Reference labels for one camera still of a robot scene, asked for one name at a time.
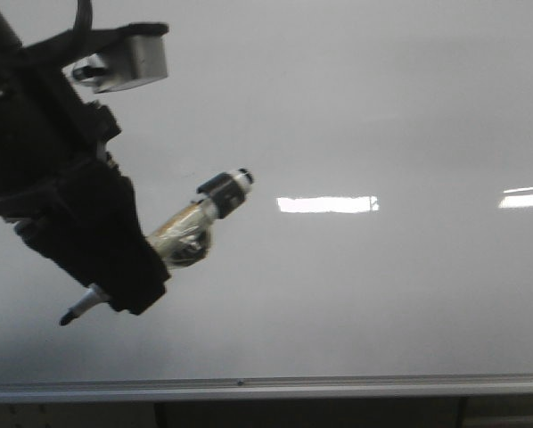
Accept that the taped whiteboard marker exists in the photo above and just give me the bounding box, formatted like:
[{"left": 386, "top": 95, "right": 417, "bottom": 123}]
[{"left": 59, "top": 168, "right": 254, "bottom": 326}]

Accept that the black camera cable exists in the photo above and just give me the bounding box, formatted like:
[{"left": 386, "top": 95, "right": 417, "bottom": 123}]
[{"left": 68, "top": 0, "right": 94, "bottom": 50}]

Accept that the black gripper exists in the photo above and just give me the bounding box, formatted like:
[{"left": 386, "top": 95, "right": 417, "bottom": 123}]
[{"left": 0, "top": 1, "right": 169, "bottom": 315}]

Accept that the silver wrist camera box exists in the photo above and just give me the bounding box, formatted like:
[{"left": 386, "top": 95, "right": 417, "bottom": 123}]
[{"left": 70, "top": 22, "right": 169, "bottom": 94}]

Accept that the white whiteboard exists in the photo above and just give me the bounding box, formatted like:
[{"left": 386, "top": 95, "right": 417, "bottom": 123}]
[{"left": 0, "top": 1, "right": 533, "bottom": 383}]

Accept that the aluminium whiteboard frame rail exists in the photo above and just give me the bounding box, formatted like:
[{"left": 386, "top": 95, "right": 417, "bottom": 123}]
[{"left": 0, "top": 374, "right": 533, "bottom": 404}]

